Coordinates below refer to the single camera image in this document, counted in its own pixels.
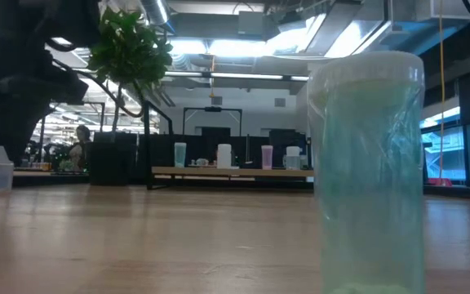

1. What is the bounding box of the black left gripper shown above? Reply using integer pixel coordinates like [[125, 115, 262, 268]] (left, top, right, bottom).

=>
[[0, 51, 90, 164]]

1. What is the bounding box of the green medicine bottle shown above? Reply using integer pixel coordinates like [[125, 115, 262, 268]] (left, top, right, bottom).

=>
[[173, 141, 188, 168], [307, 51, 427, 294]]

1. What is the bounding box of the pink medicine bottle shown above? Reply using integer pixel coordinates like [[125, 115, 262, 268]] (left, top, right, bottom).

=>
[[260, 145, 274, 171]]

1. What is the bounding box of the white medicine bottle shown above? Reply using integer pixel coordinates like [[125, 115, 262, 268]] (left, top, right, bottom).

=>
[[216, 143, 233, 170]]

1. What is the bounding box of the person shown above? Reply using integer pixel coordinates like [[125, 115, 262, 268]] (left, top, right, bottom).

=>
[[68, 124, 92, 172]]

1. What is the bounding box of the black plant pot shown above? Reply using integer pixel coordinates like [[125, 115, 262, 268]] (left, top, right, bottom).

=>
[[88, 131, 138, 187]]

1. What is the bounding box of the green artificial plant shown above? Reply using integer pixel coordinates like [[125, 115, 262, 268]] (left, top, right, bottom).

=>
[[86, 6, 175, 136]]

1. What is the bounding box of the black office partition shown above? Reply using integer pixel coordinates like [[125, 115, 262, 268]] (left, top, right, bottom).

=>
[[136, 126, 313, 169]]

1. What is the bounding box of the black aluminium table frame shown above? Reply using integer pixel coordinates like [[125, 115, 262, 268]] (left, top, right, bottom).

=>
[[12, 173, 470, 200]]

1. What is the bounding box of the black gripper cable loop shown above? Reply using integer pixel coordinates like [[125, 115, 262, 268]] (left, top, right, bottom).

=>
[[47, 37, 145, 120]]

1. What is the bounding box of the black gantry frame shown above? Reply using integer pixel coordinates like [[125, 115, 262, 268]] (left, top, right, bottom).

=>
[[182, 106, 243, 138]]

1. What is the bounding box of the wooden shelf with black frame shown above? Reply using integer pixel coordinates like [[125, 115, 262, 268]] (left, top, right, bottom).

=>
[[143, 100, 314, 191]]

